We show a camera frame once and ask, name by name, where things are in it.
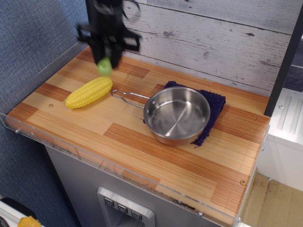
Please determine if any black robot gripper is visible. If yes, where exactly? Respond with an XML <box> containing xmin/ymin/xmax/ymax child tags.
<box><xmin>76</xmin><ymin>9</ymin><xmax>141</xmax><ymax>69</ymax></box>

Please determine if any green handled grey spatula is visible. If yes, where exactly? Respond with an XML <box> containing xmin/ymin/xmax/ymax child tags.
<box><xmin>97</xmin><ymin>57</ymin><xmax>112</xmax><ymax>76</ymax></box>

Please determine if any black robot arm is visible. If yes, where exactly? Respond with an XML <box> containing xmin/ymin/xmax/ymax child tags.
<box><xmin>76</xmin><ymin>0</ymin><xmax>141</xmax><ymax>68</ymax></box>

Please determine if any yellow plastic corn cob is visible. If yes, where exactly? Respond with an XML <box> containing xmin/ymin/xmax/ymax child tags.
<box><xmin>65</xmin><ymin>76</ymin><xmax>113</xmax><ymax>109</ymax></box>

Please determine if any stainless steel saucepan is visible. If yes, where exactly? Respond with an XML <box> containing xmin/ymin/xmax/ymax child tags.
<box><xmin>111</xmin><ymin>87</ymin><xmax>211</xmax><ymax>146</ymax></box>

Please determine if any purple cloth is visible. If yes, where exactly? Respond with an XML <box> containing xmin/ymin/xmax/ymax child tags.
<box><xmin>164</xmin><ymin>81</ymin><xmax>226</xmax><ymax>146</ymax></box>

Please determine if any grey toy fridge cabinet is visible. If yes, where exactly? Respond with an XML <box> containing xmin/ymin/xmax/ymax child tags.
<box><xmin>46</xmin><ymin>147</ymin><xmax>216</xmax><ymax>227</ymax></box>

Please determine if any silver ice dispenser panel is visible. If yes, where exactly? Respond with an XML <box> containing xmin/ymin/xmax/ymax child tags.
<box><xmin>97</xmin><ymin>186</ymin><xmax>156</xmax><ymax>227</ymax></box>

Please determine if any yellow object bottom left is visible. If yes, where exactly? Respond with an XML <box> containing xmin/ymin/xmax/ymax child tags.
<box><xmin>17</xmin><ymin>216</ymin><xmax>42</xmax><ymax>227</ymax></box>

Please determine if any white grooved side counter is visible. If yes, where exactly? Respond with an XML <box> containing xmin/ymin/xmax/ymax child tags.
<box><xmin>256</xmin><ymin>88</ymin><xmax>303</xmax><ymax>191</ymax></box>

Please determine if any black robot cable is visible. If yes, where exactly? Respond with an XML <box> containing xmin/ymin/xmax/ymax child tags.
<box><xmin>122</xmin><ymin>0</ymin><xmax>142</xmax><ymax>23</ymax></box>

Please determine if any dark left shelf post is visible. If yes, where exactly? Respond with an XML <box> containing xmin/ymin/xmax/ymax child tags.
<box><xmin>85</xmin><ymin>0</ymin><xmax>98</xmax><ymax>48</ymax></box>

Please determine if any dark shelf post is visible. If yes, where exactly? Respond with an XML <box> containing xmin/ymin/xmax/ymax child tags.
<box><xmin>264</xmin><ymin>6</ymin><xmax>303</xmax><ymax>117</ymax></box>
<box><xmin>85</xmin><ymin>0</ymin><xmax>98</xmax><ymax>48</ymax></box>

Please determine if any dark right shelf post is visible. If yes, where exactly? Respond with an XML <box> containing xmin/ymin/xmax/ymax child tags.
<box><xmin>264</xmin><ymin>6</ymin><xmax>303</xmax><ymax>117</ymax></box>

